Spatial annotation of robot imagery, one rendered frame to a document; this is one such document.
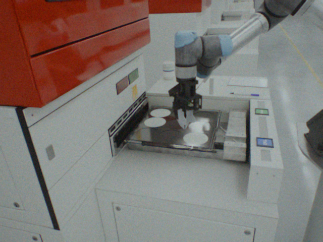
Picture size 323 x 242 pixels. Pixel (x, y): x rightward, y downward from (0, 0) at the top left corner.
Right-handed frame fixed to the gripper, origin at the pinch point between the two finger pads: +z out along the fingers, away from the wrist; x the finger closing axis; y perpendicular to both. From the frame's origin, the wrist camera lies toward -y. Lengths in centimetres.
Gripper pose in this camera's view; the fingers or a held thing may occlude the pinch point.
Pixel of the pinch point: (183, 124)
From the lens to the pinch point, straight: 105.8
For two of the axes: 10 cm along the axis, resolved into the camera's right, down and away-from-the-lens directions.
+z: 0.5, 8.9, 4.6
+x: 8.8, -2.5, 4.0
